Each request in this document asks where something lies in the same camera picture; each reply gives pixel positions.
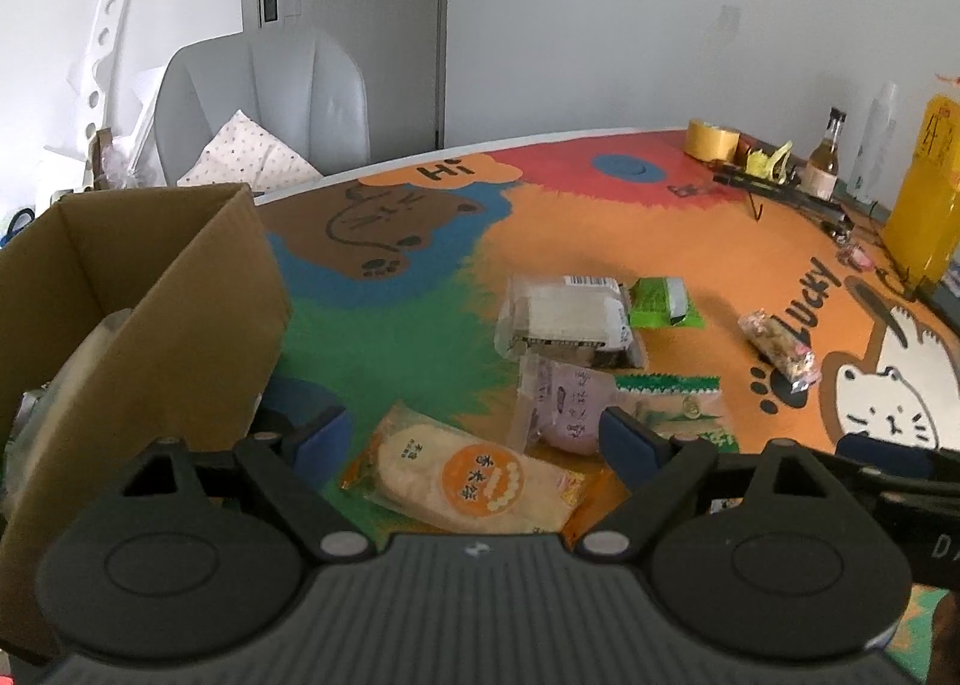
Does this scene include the yellow tape roll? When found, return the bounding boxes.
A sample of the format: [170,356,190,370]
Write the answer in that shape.
[684,118,740,163]

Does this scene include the orange rice cracker packet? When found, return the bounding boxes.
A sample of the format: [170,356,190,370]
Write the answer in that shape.
[341,401,586,536]

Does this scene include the white dotted pillow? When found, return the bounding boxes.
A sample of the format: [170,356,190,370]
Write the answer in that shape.
[178,109,323,195]

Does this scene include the black wire rack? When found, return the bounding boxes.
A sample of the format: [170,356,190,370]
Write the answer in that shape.
[709,160,856,236]

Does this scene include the small glass bottle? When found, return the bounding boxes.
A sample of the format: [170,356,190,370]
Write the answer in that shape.
[805,107,847,200]

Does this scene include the clear plastic bottle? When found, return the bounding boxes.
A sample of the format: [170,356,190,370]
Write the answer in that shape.
[851,81,901,206]

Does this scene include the purple bun packet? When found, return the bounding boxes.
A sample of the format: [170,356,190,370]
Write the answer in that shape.
[517,353,623,457]

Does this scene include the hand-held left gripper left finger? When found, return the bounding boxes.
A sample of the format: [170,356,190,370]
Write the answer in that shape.
[112,409,377,567]

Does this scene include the colourful cartoon printed table mat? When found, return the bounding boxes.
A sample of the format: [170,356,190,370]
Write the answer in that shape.
[255,126,960,663]

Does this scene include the brown packaging scraps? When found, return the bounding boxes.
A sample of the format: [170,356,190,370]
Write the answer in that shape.
[82,126,143,191]

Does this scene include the brown cardboard box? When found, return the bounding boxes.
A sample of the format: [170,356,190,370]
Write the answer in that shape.
[0,182,293,663]

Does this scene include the small green snack packet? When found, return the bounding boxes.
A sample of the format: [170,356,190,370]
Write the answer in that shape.
[626,276,704,330]

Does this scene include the yellow crumpled wrapper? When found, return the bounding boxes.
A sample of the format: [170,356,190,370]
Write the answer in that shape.
[742,141,796,180]

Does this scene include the clear white rice cake packet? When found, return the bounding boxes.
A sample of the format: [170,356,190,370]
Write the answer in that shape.
[495,274,647,367]

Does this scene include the grey padded chair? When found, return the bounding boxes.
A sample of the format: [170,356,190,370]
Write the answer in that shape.
[154,25,372,187]

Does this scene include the white foam board with holes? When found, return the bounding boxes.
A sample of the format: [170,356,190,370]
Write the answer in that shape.
[45,0,132,191]

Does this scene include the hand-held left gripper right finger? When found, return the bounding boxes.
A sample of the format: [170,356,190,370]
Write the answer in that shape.
[574,406,871,564]

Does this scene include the clear nut bar packet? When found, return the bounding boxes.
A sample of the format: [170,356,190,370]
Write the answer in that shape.
[737,308,822,390]

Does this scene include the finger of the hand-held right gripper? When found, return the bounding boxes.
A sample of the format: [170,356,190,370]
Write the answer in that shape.
[835,432,960,487]

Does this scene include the green white cracker packet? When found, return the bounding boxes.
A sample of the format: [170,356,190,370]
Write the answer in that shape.
[613,371,740,453]

